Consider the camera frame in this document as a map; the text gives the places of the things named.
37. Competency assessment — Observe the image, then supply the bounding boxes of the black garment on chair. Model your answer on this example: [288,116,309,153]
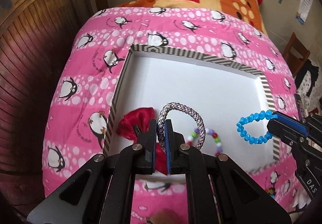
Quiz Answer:
[295,59,321,98]

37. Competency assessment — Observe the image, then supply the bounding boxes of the blue bead bracelet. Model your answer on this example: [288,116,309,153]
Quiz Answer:
[236,109,276,145]

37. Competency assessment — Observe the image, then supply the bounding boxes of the wooden chair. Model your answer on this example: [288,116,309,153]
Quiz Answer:
[282,33,311,78]

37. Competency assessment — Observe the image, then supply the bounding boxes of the leopard brown bow scrunchie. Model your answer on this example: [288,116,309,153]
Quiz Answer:
[145,209,179,224]

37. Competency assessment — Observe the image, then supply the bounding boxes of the dark smartphone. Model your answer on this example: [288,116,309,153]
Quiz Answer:
[294,94,306,120]

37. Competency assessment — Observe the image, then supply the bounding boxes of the pink penguin quilt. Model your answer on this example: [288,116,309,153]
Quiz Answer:
[42,8,311,212]

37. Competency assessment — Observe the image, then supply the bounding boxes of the multicolour round bead bracelet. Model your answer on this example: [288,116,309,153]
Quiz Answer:
[186,127,223,157]

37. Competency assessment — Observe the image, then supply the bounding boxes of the striped shallow box tray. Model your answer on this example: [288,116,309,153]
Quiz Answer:
[104,45,280,173]

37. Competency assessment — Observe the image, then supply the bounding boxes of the red satin bow clip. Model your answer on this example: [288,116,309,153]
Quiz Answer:
[116,107,168,175]

